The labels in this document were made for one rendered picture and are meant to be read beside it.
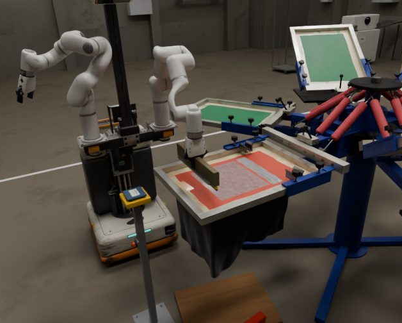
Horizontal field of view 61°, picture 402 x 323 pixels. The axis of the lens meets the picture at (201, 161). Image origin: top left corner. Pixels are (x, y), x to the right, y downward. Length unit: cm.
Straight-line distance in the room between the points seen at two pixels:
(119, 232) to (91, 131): 96
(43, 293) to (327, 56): 303
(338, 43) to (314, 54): 27
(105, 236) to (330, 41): 263
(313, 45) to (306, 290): 215
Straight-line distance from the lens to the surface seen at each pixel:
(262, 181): 186
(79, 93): 190
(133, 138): 211
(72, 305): 268
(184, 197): 166
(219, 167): 199
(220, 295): 250
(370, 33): 1010
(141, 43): 1198
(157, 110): 212
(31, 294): 288
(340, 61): 337
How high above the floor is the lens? 187
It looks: 26 degrees down
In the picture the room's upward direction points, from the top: 3 degrees counter-clockwise
